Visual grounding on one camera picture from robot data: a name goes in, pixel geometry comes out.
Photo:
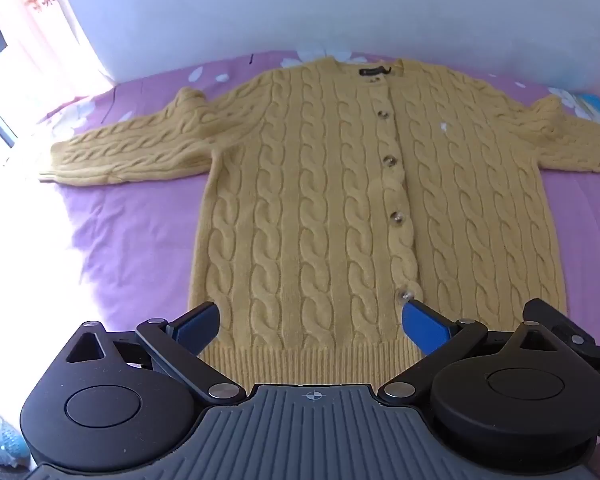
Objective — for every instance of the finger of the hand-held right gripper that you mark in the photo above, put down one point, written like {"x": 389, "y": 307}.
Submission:
{"x": 582, "y": 336}

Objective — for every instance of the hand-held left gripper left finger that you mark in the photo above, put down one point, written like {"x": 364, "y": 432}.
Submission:
{"x": 196, "y": 326}

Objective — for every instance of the blue white fuzzy item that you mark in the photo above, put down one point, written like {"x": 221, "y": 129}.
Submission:
{"x": 2, "y": 435}

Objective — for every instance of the pink floral curtain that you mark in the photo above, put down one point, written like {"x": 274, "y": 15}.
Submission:
{"x": 45, "y": 25}

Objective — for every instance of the purple floral bed sheet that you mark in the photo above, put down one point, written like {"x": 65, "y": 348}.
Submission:
{"x": 130, "y": 240}

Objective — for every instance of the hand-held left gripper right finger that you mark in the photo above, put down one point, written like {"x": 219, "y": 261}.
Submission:
{"x": 422, "y": 327}

